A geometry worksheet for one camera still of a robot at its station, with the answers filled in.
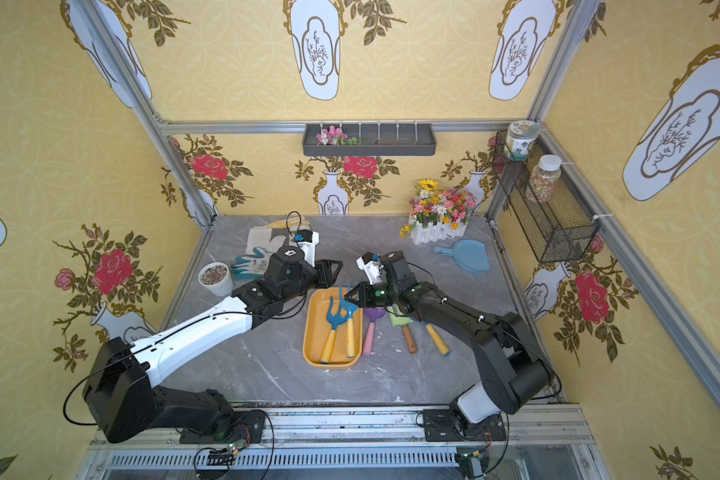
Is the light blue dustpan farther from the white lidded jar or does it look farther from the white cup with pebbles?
the white cup with pebbles

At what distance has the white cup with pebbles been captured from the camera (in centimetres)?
95

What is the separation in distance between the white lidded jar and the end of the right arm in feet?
1.55

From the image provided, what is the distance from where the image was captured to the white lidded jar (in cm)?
86

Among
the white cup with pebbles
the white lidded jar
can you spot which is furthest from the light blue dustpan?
the white cup with pebbles

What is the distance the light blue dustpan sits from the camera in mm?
1071

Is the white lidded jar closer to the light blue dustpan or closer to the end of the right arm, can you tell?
the light blue dustpan

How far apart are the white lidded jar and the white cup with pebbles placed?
3.12 ft

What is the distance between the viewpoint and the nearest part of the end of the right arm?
0.69 meters

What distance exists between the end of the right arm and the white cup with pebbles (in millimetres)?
490
